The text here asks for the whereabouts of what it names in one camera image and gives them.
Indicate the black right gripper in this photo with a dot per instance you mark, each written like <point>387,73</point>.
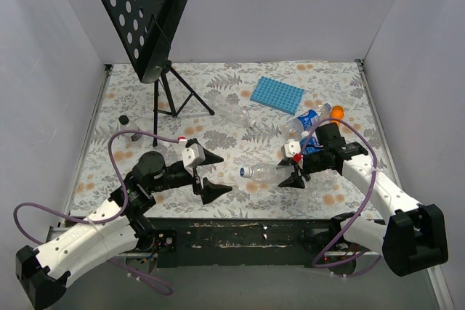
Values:
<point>298,169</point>

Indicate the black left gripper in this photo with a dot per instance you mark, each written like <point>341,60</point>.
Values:
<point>196,180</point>

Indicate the clear bottle pocari cap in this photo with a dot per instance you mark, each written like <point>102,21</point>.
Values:
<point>266,173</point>

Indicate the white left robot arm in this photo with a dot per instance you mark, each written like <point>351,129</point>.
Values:
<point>119,225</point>

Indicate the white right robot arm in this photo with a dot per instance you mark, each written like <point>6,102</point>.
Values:
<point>407,234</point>

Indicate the green label drink bottle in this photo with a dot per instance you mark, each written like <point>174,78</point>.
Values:
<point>293,145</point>

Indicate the large crumpled clear bottle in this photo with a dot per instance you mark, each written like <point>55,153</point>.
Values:
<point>319,181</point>

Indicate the blue label pepsi bottle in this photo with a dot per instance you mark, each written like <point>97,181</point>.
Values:
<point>303,122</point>

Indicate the clear bottle green logo cap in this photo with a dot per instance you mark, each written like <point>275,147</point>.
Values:
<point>230,110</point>

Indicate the small black cap bottle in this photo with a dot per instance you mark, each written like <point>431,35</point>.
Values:
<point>131,128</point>

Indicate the blue studded building plate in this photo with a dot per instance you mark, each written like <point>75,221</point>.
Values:
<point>277,95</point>

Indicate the black music stand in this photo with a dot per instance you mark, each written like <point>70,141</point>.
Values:
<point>146,29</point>

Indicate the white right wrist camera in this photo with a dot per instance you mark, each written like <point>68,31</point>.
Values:
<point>292,151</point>

